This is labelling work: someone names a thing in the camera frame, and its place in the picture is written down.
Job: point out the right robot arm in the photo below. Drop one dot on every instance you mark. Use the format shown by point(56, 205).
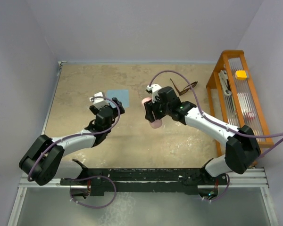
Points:
point(241, 148)

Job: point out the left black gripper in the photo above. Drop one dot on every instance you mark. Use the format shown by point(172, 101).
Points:
point(115, 112)

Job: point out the yellow tape measure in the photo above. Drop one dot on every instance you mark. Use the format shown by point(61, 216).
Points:
point(241, 75)

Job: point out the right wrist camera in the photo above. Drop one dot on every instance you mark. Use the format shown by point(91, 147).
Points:
point(153, 89)

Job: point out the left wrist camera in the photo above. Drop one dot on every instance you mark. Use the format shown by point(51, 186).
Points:
point(98, 100)

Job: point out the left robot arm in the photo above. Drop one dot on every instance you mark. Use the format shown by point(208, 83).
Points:
point(43, 159)

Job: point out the white stapler tool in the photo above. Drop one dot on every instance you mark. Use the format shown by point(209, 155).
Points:
point(224, 81)

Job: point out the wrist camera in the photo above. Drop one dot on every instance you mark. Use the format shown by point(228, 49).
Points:
point(153, 89)
point(98, 100)

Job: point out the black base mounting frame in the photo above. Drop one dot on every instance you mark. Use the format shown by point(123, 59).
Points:
point(155, 180)

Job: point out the pink glasses case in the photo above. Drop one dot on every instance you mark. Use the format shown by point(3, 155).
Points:
point(157, 123)

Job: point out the orange wooden shelf rack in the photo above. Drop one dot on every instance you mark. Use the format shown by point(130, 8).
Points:
point(244, 97)

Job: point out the brown sunglasses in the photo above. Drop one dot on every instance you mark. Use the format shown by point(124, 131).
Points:
point(185, 89)

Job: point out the blue tape patch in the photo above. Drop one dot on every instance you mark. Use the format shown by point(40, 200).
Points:
point(121, 94)

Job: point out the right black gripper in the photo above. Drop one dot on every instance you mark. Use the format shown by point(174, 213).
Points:
point(150, 107)

